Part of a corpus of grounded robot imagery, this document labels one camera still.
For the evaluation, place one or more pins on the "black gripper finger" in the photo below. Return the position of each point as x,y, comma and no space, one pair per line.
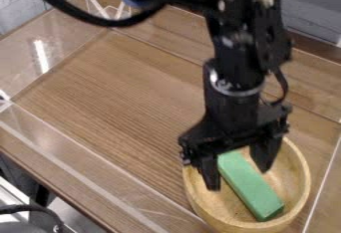
264,152
209,172

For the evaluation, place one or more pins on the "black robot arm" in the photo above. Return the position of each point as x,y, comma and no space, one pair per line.
252,46

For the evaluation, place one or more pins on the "brown wooden bowl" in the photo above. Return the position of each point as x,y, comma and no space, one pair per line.
223,210

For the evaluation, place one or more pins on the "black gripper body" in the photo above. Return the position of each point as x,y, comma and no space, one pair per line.
237,119

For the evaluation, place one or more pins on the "clear acrylic corner bracket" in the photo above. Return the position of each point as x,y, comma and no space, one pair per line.
110,12

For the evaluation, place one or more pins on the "green rectangular block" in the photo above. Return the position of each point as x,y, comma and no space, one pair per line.
250,186

